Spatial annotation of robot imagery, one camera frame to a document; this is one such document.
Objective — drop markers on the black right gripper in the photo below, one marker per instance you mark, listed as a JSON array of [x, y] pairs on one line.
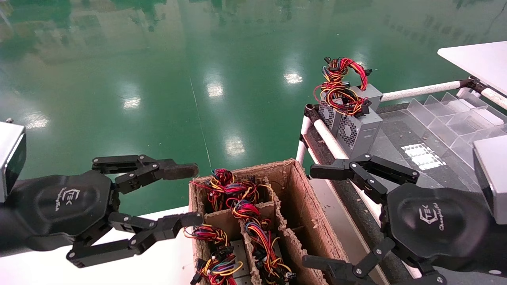
[[435, 221]]

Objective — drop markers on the black pipe joint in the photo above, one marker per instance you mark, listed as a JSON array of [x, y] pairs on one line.
[[473, 84], [311, 111]]

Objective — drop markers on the short white pipe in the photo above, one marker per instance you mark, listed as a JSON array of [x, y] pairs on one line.
[[497, 98]]

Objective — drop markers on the white cross pipe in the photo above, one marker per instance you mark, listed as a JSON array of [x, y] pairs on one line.
[[420, 91]]

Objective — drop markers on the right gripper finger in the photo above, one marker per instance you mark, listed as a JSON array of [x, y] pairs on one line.
[[328, 171], [328, 269]]

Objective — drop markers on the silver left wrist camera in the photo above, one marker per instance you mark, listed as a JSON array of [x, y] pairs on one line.
[[10, 158]]

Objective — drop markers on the white leg pipe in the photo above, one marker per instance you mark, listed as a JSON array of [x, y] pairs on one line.
[[303, 150]]

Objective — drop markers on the brown cardboard divider box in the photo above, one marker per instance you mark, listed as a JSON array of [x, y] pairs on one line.
[[305, 206]]

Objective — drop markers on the clear acrylic divider organiser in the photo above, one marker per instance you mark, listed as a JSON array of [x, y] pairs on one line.
[[447, 118]]

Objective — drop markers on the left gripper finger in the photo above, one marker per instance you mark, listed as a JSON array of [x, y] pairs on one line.
[[178, 171], [182, 222]]

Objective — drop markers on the long white rail pipe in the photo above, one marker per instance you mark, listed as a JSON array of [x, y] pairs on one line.
[[328, 138]]

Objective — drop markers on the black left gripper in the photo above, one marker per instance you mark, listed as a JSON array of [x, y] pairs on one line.
[[59, 206]]

